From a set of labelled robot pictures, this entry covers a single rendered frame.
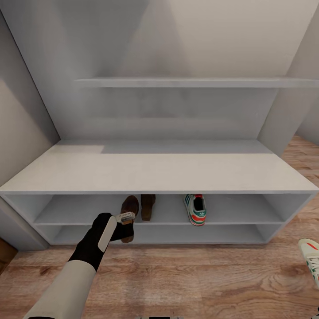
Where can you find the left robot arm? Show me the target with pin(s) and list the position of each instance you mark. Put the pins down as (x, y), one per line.
(66, 296)

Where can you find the sandal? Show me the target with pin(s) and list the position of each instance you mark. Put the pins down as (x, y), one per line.
(147, 201)
(131, 204)

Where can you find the gym shoe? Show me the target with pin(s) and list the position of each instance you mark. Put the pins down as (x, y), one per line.
(310, 251)
(196, 207)

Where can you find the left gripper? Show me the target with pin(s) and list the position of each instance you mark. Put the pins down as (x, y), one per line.
(126, 231)

